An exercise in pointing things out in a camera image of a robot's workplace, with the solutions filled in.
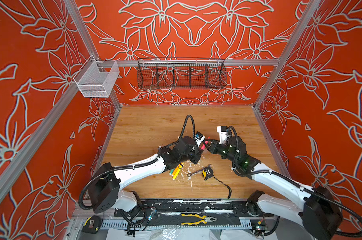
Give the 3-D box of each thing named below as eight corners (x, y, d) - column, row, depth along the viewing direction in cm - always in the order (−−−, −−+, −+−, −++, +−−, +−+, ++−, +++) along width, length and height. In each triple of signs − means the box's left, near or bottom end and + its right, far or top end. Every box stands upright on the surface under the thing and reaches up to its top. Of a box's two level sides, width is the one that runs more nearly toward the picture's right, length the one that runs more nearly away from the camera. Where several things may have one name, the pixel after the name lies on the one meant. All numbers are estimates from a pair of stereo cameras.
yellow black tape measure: (204, 180, 83) (205, 178, 81) (200, 171, 87) (200, 169, 84) (213, 176, 85) (214, 174, 83) (209, 167, 88) (209, 165, 86)
